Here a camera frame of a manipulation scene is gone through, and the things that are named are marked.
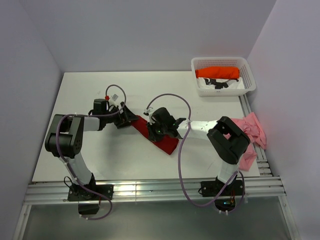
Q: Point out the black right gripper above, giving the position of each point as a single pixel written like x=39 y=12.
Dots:
x=153 y=136

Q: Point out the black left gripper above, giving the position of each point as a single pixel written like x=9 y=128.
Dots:
x=124 y=118

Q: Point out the dark red t shirt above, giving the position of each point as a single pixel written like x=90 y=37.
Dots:
x=167 y=144

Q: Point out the white plastic basket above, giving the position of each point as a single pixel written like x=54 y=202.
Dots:
x=230 y=61

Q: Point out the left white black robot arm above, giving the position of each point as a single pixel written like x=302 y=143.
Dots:
x=64 y=139

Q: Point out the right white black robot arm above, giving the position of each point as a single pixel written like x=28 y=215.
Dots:
x=228 y=140

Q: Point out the white black printed t shirt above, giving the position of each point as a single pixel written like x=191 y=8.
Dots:
x=220 y=83

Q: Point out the rolled orange t shirt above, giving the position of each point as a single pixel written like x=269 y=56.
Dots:
x=218 y=72

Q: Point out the pink t shirt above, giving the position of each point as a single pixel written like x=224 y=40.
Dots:
x=251 y=126

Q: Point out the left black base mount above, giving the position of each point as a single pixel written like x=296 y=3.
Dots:
x=89 y=201

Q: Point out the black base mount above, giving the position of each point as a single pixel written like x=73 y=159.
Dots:
x=229 y=197
x=89 y=201

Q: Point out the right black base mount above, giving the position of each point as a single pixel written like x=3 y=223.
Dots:
x=229 y=197

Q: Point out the aluminium rail frame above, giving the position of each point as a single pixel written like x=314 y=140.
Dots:
x=151 y=190

